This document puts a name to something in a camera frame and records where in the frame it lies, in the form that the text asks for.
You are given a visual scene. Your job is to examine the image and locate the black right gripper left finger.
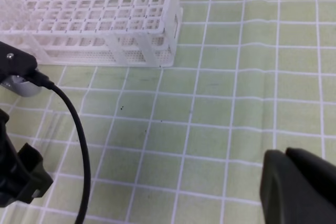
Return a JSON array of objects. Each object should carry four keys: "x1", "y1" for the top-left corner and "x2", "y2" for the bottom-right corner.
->
[{"x1": 259, "y1": 150, "x2": 335, "y2": 223}]

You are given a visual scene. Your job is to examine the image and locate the green checkered tablecloth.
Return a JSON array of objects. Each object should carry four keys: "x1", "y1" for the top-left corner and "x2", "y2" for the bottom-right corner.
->
[{"x1": 0, "y1": 0, "x2": 336, "y2": 224}]

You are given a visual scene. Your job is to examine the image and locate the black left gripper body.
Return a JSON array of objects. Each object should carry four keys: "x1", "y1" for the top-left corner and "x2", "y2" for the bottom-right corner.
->
[{"x1": 1, "y1": 110, "x2": 53, "y2": 207}]

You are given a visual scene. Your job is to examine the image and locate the black camera cable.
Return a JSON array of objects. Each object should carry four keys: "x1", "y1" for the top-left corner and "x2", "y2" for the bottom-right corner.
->
[{"x1": 25, "y1": 71, "x2": 92, "y2": 224}]

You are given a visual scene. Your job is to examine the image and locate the white plastic test tube rack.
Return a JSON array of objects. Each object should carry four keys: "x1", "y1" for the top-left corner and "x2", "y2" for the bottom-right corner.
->
[{"x1": 1, "y1": 0, "x2": 183, "y2": 67}]

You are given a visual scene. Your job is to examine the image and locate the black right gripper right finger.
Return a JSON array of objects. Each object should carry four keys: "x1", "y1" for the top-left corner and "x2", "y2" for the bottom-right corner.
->
[{"x1": 286, "y1": 148, "x2": 335, "y2": 206}]

